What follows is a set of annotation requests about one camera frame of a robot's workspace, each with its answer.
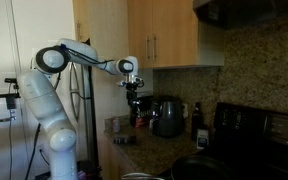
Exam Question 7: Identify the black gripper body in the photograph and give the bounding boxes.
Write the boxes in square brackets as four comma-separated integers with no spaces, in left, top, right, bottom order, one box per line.
[119,75,144,100]

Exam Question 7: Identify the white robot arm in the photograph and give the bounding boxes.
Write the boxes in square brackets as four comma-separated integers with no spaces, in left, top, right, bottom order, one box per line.
[17,38,143,180]

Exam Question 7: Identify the black coffee maker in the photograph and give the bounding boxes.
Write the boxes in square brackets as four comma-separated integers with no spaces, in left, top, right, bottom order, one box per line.
[130,91,153,128]

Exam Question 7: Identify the stainless steel refrigerator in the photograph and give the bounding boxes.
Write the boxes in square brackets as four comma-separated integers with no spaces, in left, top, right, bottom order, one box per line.
[69,53,100,170]

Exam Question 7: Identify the wooden upper cabinet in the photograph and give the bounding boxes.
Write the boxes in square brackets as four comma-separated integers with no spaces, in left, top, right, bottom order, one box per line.
[72,0,226,70]

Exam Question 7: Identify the wooden cabinet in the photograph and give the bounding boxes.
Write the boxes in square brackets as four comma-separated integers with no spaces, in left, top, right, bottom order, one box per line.
[98,134,134,180]
[72,0,226,70]

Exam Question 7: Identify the dark glass bottle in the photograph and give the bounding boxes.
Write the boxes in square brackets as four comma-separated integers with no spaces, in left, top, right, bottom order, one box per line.
[191,102,203,141]

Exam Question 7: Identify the wooden lower cabinet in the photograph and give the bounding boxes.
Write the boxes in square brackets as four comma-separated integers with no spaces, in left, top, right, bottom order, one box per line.
[98,134,134,180]

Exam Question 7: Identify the small white salt box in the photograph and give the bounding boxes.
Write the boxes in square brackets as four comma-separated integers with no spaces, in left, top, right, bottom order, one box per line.
[197,129,209,149]

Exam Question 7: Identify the black frying pan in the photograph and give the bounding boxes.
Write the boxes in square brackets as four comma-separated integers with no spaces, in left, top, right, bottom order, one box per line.
[121,155,238,180]

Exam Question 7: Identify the range hood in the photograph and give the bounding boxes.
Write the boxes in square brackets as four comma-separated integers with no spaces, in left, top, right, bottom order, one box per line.
[193,0,288,30]

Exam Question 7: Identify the black kitchen stove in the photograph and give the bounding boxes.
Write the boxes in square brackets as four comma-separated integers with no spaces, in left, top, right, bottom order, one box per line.
[157,102,288,180]

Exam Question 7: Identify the black stereo camera on counter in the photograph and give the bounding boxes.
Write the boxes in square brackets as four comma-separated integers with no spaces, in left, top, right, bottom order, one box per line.
[113,135,137,144]

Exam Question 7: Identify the camera on tripod stand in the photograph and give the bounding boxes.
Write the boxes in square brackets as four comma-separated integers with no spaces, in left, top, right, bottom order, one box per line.
[0,78,20,122]

